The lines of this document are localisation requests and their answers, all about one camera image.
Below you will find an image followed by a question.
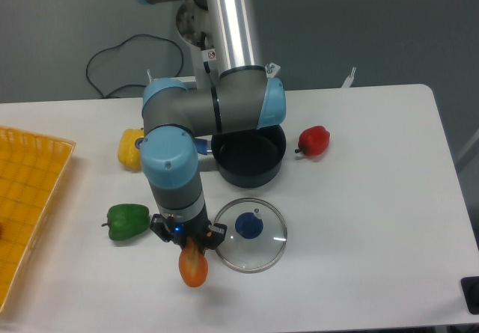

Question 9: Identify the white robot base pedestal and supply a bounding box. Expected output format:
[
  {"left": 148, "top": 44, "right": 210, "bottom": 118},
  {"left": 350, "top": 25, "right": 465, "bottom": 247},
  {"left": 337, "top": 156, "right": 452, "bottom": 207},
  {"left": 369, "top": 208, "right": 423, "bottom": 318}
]
[{"left": 176, "top": 0, "right": 219, "bottom": 89}]

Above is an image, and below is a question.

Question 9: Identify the red bell pepper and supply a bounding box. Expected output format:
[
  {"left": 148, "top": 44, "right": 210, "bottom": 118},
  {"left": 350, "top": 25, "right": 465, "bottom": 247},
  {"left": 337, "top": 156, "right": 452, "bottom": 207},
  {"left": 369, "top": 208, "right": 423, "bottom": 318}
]
[{"left": 295, "top": 126, "right": 330, "bottom": 157}]

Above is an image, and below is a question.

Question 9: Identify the black pot blue handle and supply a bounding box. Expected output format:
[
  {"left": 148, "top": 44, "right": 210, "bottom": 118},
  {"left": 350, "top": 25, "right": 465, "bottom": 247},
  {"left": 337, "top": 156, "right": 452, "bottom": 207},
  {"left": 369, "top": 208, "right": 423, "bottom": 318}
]
[{"left": 135, "top": 124, "right": 287, "bottom": 189}]

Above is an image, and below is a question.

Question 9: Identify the long orange bread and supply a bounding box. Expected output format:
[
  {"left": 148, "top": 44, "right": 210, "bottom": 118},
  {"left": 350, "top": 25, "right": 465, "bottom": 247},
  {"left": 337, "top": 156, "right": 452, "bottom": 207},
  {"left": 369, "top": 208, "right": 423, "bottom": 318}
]
[{"left": 178, "top": 237, "right": 209, "bottom": 288}]

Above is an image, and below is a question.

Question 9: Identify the glass lid blue knob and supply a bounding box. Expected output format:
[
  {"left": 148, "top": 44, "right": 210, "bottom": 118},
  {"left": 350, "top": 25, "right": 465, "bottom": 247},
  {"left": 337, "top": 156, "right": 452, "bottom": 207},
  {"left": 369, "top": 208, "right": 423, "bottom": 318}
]
[{"left": 214, "top": 198, "right": 287, "bottom": 273}]

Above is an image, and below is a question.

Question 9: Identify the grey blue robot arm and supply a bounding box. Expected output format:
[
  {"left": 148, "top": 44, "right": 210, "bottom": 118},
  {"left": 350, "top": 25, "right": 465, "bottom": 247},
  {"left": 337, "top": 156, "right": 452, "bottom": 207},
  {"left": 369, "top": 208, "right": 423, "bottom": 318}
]
[{"left": 138, "top": 0, "right": 286, "bottom": 252}]

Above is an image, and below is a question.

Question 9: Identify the yellow bell pepper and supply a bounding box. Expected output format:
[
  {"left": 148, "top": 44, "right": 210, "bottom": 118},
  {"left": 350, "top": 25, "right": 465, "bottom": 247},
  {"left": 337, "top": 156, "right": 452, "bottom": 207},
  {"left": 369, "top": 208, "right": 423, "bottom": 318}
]
[{"left": 117, "top": 129, "right": 144, "bottom": 171}]

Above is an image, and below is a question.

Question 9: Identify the green bell pepper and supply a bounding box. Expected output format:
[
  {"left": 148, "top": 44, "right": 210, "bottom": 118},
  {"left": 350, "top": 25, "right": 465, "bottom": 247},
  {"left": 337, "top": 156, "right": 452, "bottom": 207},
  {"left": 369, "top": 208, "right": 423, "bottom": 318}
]
[{"left": 102, "top": 204, "right": 150, "bottom": 242}]

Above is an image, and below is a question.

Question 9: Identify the black cable on floor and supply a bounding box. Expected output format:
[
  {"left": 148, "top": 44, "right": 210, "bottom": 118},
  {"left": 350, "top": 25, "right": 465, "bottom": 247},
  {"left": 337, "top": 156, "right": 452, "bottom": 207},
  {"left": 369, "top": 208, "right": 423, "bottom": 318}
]
[{"left": 85, "top": 34, "right": 185, "bottom": 100}]

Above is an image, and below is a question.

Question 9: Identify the black object table corner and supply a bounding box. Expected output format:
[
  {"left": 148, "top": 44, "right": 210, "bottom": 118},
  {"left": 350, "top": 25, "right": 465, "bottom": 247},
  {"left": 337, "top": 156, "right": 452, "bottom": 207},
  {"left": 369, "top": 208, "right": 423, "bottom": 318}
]
[{"left": 460, "top": 276, "right": 479, "bottom": 315}]

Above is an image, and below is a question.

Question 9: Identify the yellow woven basket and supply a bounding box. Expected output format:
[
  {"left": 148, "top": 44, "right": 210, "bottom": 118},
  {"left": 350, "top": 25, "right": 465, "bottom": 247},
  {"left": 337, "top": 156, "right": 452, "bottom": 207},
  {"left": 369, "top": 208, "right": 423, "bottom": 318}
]
[{"left": 1, "top": 126, "right": 76, "bottom": 309}]

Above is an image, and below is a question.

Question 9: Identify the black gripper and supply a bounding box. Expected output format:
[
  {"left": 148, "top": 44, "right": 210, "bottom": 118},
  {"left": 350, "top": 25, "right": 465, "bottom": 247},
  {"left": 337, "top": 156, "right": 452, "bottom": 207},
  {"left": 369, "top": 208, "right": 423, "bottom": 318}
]
[{"left": 150, "top": 213, "right": 228, "bottom": 250}]

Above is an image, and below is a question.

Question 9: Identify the white right table clamp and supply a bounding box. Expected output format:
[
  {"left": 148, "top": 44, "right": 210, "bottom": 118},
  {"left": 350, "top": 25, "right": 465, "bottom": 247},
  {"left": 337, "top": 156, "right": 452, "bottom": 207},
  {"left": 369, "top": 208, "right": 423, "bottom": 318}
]
[{"left": 341, "top": 67, "right": 356, "bottom": 88}]

